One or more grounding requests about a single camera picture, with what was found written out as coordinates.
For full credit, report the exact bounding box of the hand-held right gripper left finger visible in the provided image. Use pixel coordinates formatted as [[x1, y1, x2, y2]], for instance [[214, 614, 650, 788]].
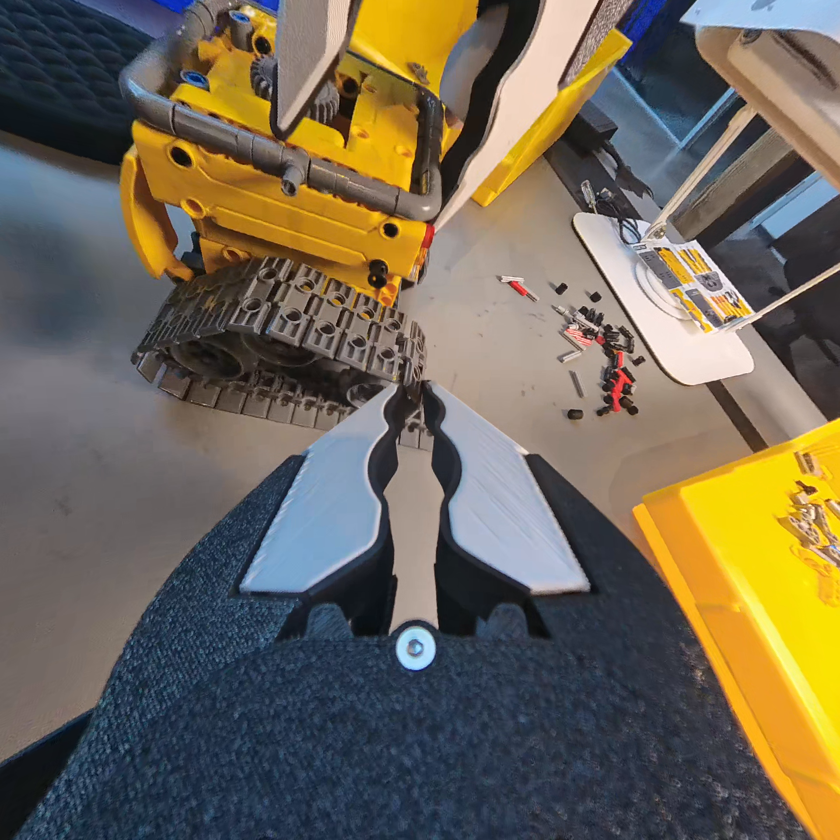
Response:
[[239, 384, 401, 598]]

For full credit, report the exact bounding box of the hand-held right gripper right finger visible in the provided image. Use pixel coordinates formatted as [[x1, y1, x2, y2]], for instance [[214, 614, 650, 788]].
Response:
[[427, 384, 592, 595]]

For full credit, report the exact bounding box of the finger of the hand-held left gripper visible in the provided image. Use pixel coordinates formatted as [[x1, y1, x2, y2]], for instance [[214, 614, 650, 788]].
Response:
[[272, 0, 362, 139], [434, 0, 607, 232]]

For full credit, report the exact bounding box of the yellow toy brick bulldozer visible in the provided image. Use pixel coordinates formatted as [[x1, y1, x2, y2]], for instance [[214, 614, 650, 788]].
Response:
[[119, 0, 476, 292]]

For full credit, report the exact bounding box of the grey toy track chain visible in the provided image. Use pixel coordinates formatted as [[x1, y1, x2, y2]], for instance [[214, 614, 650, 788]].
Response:
[[132, 256, 431, 437]]

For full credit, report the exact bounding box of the yellow storage bin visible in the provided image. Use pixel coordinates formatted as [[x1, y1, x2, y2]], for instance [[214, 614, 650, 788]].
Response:
[[355, 0, 634, 208], [633, 420, 840, 840]]

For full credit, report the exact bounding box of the black power adapter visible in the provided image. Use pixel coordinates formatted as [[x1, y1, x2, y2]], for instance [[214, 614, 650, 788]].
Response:
[[565, 99, 620, 152]]

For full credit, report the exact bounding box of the pile of small brick pins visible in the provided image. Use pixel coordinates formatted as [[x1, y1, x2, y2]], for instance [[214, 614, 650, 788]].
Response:
[[497, 273, 647, 424]]

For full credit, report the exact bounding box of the black quilted wrist rest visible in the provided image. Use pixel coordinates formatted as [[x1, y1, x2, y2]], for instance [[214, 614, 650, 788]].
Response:
[[0, 0, 178, 166]]

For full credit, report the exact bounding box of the black cable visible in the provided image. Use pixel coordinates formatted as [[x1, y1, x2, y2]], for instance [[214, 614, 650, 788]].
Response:
[[578, 142, 657, 248]]

